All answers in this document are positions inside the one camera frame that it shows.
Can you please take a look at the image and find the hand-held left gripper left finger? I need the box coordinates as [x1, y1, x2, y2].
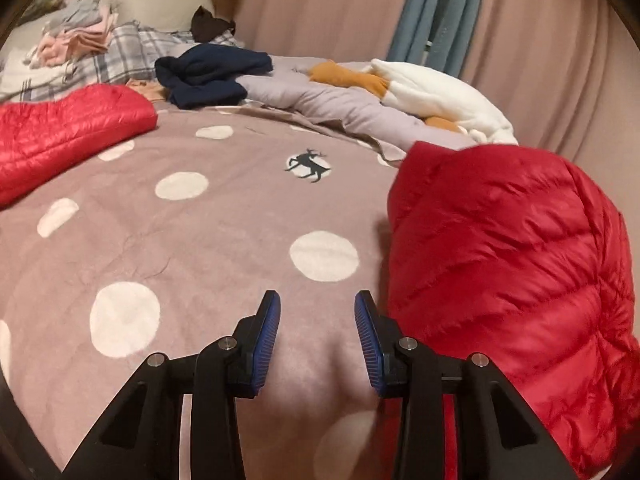
[62, 290, 282, 480]

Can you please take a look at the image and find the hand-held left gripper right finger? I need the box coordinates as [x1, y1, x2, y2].
[354, 290, 578, 480]

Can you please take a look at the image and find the red down jacket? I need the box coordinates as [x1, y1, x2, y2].
[0, 84, 159, 209]
[386, 141, 640, 480]

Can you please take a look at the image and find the pile of pink clothes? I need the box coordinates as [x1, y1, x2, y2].
[22, 27, 118, 68]

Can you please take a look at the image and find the pink polka dot blanket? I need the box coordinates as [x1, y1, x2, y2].
[0, 95, 466, 480]

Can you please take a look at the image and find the lilac garment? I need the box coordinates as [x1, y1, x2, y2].
[237, 55, 476, 153]

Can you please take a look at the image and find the white and orange fleece garment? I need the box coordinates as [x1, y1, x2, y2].
[307, 58, 519, 147]

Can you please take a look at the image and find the navy blue garment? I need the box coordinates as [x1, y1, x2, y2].
[155, 44, 274, 110]

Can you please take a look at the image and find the peach garment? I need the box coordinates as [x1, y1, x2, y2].
[125, 78, 171, 102]

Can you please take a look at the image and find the grey plaid bedding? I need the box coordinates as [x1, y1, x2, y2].
[0, 21, 246, 103]

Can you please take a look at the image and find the dark brown garment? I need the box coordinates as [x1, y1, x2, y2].
[191, 6, 236, 43]

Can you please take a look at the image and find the blue curtain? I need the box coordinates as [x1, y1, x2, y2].
[387, 0, 488, 78]

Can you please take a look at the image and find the pink curtain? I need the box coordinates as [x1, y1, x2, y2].
[235, 0, 640, 221]

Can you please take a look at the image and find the grey garment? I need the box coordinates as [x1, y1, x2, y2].
[42, 0, 121, 36]

